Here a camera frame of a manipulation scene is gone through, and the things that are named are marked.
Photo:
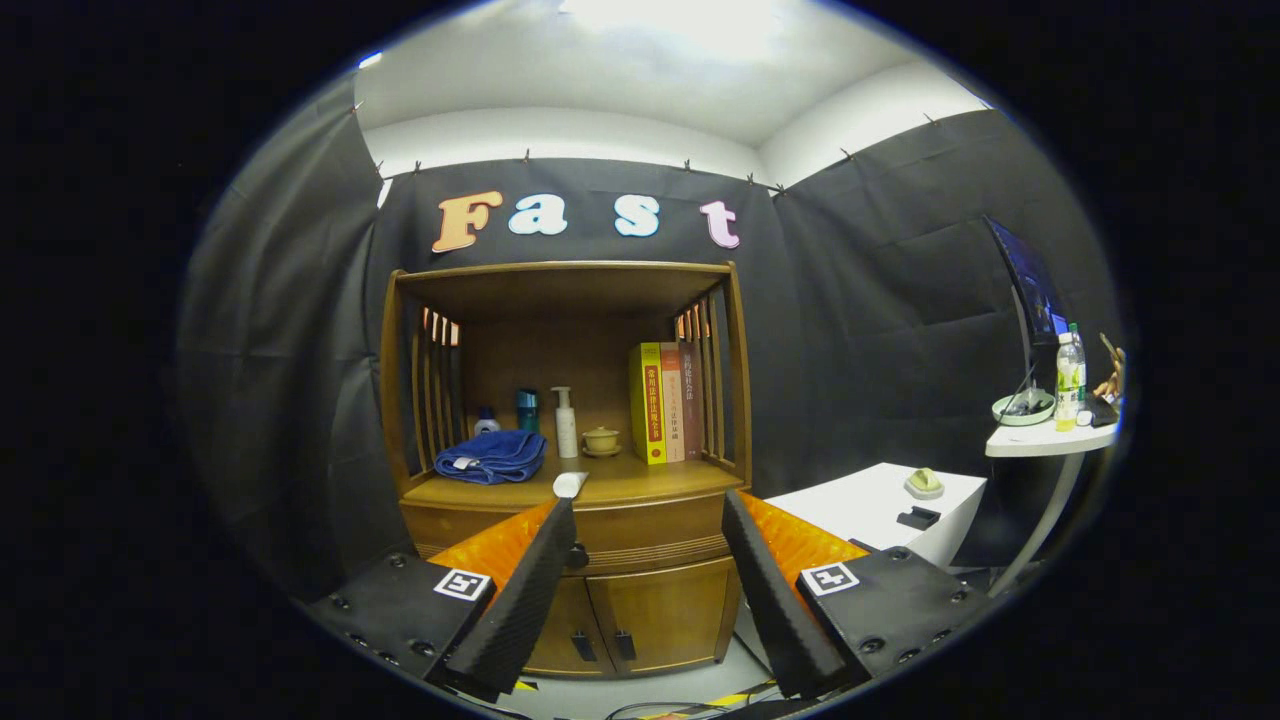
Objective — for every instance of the white green cleanser tube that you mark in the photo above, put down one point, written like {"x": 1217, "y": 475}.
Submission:
{"x": 570, "y": 484}

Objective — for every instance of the blue folded towel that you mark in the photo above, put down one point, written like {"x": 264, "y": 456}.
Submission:
{"x": 495, "y": 455}

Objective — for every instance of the wooden drawer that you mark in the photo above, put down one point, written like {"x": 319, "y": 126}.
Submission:
{"x": 650, "y": 535}

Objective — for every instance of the white side cabinet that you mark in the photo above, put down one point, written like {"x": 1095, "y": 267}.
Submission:
{"x": 850, "y": 500}

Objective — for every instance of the black backdrop cloth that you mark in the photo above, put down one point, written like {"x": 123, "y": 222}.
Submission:
{"x": 880, "y": 330}

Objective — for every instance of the wooden countertop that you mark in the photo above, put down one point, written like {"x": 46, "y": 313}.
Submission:
{"x": 660, "y": 478}

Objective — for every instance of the green bowl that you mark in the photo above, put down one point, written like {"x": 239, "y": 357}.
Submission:
{"x": 1010, "y": 410}

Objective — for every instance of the cream orange book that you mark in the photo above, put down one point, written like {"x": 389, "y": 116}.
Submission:
{"x": 673, "y": 410}

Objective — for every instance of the wooden cabinet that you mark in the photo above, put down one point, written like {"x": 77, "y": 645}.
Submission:
{"x": 560, "y": 285}

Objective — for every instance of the small white blue-capped bottle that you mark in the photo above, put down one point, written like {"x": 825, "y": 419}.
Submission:
{"x": 487, "y": 425}

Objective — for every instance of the beige lidded teacup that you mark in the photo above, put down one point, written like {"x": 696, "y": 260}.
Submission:
{"x": 601, "y": 440}

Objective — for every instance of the white round table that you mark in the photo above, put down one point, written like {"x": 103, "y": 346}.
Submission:
{"x": 1040, "y": 440}

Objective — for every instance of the teal bottle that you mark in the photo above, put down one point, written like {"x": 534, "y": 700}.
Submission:
{"x": 527, "y": 410}

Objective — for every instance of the wooden cabinet door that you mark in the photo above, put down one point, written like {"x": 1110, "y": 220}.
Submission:
{"x": 560, "y": 630}
{"x": 670, "y": 610}

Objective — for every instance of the white pump bottle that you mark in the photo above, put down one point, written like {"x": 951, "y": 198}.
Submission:
{"x": 567, "y": 435}

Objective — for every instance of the yellow black hazard tape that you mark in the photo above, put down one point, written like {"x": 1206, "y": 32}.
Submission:
{"x": 730, "y": 697}

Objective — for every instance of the yellow book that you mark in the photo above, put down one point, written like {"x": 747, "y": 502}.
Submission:
{"x": 650, "y": 410}

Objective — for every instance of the pale green tape dispenser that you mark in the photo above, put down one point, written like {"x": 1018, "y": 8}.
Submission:
{"x": 925, "y": 482}

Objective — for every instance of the black drawer knob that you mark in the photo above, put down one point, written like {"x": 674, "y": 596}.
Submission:
{"x": 578, "y": 556}

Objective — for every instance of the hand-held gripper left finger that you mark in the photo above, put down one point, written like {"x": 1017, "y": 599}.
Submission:
{"x": 530, "y": 600}

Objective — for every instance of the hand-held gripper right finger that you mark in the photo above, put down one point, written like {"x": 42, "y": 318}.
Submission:
{"x": 775, "y": 600}

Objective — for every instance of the dark monitor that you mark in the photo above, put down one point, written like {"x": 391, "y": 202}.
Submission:
{"x": 1030, "y": 290}

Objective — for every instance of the clear green-label drink bottle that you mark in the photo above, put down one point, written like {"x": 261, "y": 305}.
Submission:
{"x": 1068, "y": 385}

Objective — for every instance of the brown book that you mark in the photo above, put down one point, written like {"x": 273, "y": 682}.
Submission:
{"x": 692, "y": 400}

